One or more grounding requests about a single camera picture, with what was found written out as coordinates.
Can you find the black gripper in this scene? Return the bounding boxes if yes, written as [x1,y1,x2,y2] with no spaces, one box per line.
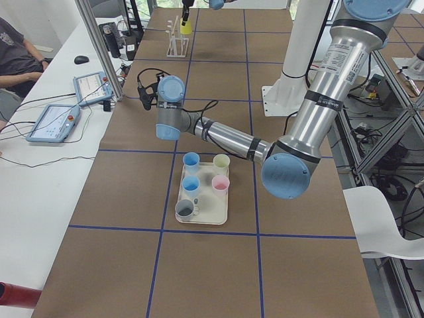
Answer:
[182,0,193,26]

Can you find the yellow plastic cup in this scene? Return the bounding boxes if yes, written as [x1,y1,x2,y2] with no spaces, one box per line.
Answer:
[180,19,193,36]

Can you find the pink plastic cup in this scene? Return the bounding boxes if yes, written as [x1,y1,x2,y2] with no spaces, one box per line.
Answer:
[211,175,230,197]

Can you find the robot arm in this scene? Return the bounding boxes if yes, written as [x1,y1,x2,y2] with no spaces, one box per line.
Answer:
[180,0,235,26]
[156,1,408,199]

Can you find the blue plastic cup far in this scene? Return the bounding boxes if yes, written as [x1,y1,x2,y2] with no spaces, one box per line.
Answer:
[183,152,200,175]

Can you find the blue plastic cup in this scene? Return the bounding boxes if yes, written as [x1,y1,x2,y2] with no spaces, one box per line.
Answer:
[182,176,200,198]
[183,152,200,175]

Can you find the blue plastic cup near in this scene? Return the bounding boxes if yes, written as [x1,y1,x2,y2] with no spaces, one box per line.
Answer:
[182,176,200,198]

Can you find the grey plastic cup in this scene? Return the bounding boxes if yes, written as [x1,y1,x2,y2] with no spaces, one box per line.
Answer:
[175,199,199,222]

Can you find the black computer mouse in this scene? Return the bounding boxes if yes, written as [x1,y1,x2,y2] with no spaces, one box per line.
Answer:
[74,55,89,65]

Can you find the far blue teach pendant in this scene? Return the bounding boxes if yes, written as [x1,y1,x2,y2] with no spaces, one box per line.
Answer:
[73,72,113,107]

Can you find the blue teach pendant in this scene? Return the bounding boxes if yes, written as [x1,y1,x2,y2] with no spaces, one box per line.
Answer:
[73,72,113,107]
[26,104,80,143]

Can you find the near blue teach pendant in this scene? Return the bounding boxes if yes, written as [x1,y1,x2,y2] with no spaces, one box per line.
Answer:
[26,104,80,143]

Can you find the seated person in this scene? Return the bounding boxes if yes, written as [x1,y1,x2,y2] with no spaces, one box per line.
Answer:
[0,15,50,132]

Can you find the cream plastic tray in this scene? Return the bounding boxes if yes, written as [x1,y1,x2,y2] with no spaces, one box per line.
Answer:
[176,162,228,225]

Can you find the white chair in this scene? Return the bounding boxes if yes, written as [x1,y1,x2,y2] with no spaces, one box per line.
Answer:
[343,185,423,260]

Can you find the red cylinder object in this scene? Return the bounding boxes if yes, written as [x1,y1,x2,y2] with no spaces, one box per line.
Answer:
[1,282,42,309]

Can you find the white wire cup rack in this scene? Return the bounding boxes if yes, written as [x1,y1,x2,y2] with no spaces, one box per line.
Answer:
[166,16,189,58]

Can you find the aluminium frame post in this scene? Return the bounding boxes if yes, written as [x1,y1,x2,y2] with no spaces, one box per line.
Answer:
[75,0,123,101]

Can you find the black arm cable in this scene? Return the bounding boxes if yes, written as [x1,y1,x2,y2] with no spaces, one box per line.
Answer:
[136,68,266,160]

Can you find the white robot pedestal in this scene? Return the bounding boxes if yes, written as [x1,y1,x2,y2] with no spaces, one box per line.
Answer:
[262,0,332,117]

